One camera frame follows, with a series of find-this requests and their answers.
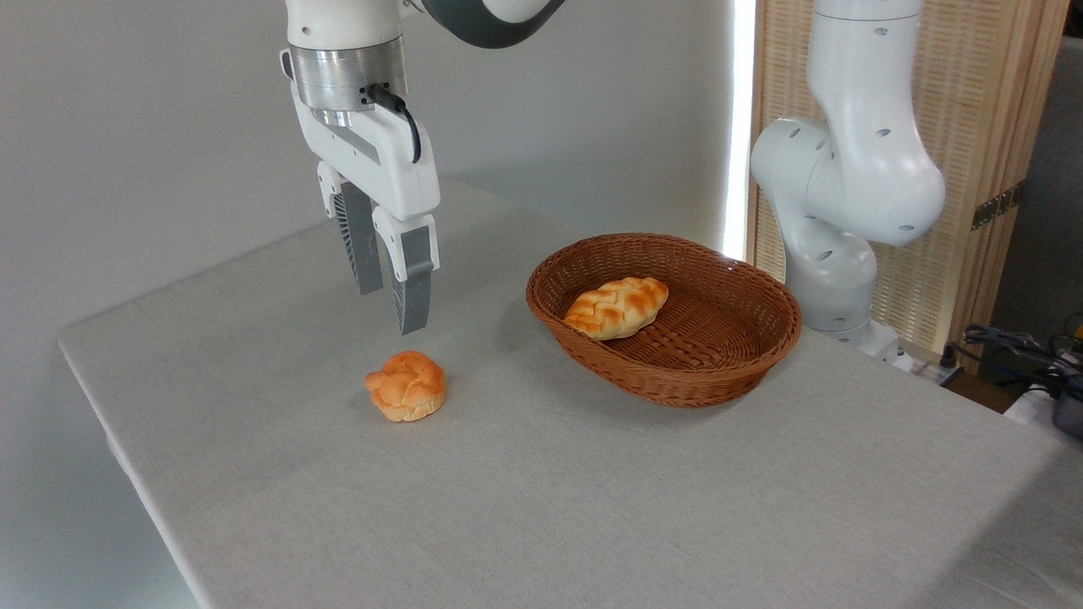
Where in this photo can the dark metal screen hinge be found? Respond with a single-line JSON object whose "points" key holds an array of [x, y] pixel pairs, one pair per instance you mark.
{"points": [[998, 205]]}

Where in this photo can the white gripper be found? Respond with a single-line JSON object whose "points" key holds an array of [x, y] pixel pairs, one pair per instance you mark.
{"points": [[385, 161]]}

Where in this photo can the round orange bread roll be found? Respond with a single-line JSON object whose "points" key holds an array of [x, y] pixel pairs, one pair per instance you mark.
{"points": [[408, 386]]}

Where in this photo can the grey tablecloth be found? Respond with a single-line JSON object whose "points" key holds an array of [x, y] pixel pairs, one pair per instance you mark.
{"points": [[592, 507]]}

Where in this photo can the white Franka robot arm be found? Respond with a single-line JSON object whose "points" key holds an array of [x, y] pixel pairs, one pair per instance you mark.
{"points": [[863, 169]]}

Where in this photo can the long braided bread loaf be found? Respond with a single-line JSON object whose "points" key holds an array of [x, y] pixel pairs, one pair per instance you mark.
{"points": [[616, 307]]}

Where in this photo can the brown wicker basket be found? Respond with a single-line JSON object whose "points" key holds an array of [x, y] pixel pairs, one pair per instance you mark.
{"points": [[719, 355]]}

